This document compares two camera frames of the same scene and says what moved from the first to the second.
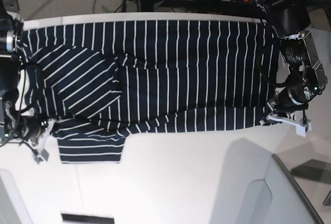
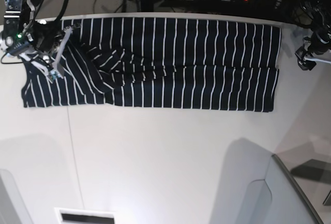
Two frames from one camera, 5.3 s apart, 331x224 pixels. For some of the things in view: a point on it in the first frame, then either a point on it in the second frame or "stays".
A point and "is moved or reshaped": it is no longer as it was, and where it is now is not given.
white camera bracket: [43, 155] to [57, 72]
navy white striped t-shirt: [99, 83] is moved or reshaped
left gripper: [31, 128] to [46, 36]
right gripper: [289, 99] to [320, 43]
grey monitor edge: [313, 209] stays
